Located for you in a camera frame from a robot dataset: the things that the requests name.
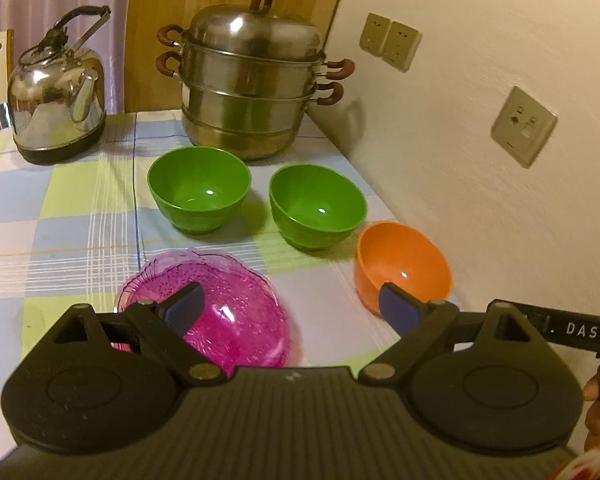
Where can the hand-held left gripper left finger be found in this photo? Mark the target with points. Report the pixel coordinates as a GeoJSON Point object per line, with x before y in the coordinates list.
{"type": "Point", "coordinates": [185, 306]}

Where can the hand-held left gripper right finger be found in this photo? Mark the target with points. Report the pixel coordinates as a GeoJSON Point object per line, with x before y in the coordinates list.
{"type": "Point", "coordinates": [400, 310]}

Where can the orange plastic bowl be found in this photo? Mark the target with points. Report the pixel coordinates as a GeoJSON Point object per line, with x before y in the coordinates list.
{"type": "Point", "coordinates": [405, 255]}

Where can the pink round glass plate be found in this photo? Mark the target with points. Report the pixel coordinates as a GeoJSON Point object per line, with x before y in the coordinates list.
{"type": "Point", "coordinates": [230, 340]}

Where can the large pink scalloped glass plate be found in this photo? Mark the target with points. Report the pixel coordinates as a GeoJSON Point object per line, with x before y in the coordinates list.
{"type": "Point", "coordinates": [130, 285]}

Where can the green plastic bowl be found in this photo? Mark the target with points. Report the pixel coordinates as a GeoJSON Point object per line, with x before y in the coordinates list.
{"type": "Point", "coordinates": [317, 210]}
{"type": "Point", "coordinates": [200, 190]}

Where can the red and white clothing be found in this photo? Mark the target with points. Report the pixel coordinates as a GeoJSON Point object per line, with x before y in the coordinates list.
{"type": "Point", "coordinates": [590, 465]}

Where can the stainless steel steamer pot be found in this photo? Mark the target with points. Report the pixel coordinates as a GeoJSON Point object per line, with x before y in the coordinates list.
{"type": "Point", "coordinates": [250, 75]}

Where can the stainless steel kettle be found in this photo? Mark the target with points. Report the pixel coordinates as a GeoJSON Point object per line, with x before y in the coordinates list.
{"type": "Point", "coordinates": [50, 105]}

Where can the large beige wall socket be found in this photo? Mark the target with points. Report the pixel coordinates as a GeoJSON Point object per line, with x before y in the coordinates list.
{"type": "Point", "coordinates": [524, 127]}

